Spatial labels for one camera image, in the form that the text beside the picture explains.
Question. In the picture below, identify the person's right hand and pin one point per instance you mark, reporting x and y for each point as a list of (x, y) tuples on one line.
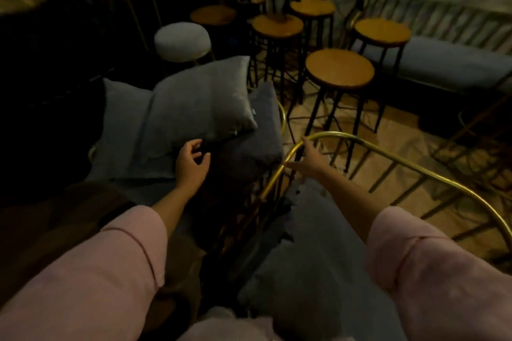
[(312, 163)]

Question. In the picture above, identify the person's left hand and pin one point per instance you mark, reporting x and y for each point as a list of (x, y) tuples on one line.
[(190, 171)]

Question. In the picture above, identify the person's right thumb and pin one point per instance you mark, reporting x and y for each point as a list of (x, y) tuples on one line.
[(291, 165)]

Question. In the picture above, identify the person's left thumb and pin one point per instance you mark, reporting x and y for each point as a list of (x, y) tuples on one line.
[(205, 161)]

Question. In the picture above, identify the person's left forearm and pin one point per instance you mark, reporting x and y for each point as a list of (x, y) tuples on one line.
[(172, 211)]

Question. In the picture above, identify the person's right forearm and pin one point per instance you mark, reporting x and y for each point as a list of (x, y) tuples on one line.
[(350, 203)]

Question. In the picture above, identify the dark grey thick cushion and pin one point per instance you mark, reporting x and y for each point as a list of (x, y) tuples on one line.
[(256, 141)]

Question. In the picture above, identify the light grey square pillow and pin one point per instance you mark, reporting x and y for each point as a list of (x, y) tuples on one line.
[(200, 105)]

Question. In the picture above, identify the grey flat cushion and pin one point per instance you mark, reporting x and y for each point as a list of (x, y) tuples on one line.
[(120, 133)]

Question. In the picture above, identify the group of round wooden stools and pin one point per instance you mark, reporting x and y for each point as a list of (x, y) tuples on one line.
[(339, 69)]

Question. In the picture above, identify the large grey seat cushion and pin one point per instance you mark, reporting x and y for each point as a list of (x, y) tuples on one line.
[(316, 272)]

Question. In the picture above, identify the white round padded stool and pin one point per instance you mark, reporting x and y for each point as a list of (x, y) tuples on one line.
[(182, 42)]

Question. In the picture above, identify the person's pink shirt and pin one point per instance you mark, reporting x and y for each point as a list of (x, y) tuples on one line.
[(80, 280)]

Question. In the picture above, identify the long grey bench cushion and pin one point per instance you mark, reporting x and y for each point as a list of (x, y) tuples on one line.
[(436, 61)]

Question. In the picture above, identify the gold curved metal bench frame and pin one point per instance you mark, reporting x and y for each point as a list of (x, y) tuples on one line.
[(400, 161)]

